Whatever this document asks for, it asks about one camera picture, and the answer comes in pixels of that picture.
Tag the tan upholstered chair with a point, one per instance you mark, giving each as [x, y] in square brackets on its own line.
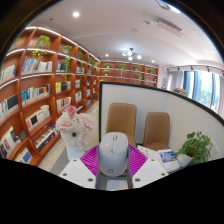
[156, 130]
[121, 120]

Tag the red-brown wooden bookshelf unit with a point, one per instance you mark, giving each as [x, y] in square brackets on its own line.
[36, 96]

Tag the blue and white book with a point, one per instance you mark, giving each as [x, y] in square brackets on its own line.
[168, 160]

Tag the thick white book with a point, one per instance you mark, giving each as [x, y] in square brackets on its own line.
[150, 154]

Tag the multi-bulb ceiling lamp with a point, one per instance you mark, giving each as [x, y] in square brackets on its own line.
[130, 54]

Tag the window with curtains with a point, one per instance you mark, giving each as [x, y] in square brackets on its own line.
[203, 86]

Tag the pink and white flower bouquet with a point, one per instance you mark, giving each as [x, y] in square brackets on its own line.
[75, 126]

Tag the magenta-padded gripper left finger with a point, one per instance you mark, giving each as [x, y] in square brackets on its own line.
[78, 171]

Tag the white black-edged desk partition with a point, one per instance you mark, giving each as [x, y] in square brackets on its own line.
[146, 98]

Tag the ceiling air conditioner vent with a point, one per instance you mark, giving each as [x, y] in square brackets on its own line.
[168, 25]

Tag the white computer mouse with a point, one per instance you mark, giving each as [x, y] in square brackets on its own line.
[113, 156]

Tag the green plant in white pot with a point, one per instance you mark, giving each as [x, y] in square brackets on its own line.
[196, 145]

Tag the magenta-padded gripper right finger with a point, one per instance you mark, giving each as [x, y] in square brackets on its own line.
[148, 171]

